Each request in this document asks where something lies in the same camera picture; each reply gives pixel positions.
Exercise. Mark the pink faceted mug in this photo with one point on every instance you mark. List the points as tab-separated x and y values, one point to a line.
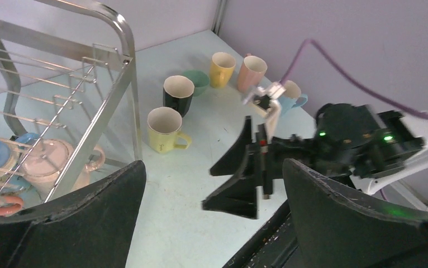
252	71

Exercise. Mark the yellow-green mug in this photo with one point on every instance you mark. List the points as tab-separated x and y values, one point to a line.
164	130

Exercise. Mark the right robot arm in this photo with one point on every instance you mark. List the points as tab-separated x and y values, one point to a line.
418	162

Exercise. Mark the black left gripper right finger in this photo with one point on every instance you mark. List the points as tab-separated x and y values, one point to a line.
338	226

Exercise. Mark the mint green mug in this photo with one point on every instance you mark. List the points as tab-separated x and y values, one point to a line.
200	80

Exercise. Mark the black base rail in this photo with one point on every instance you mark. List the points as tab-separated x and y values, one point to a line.
274	245

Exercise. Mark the yellow mug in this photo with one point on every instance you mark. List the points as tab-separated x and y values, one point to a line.
221	69

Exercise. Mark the black mug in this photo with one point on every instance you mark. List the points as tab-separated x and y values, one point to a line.
178	92

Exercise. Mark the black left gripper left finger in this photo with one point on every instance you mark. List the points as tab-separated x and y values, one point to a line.
90	227

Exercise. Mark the steel two-tier dish rack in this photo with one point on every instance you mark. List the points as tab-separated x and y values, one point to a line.
84	93

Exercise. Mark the blue-rimmed cup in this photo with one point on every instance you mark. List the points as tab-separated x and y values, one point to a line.
11	151

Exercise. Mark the light blue mug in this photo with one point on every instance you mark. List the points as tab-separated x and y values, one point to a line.
292	97

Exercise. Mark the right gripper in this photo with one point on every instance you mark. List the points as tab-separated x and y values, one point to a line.
348	141

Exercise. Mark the large pink mug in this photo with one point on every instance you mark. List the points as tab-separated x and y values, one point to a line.
45	162

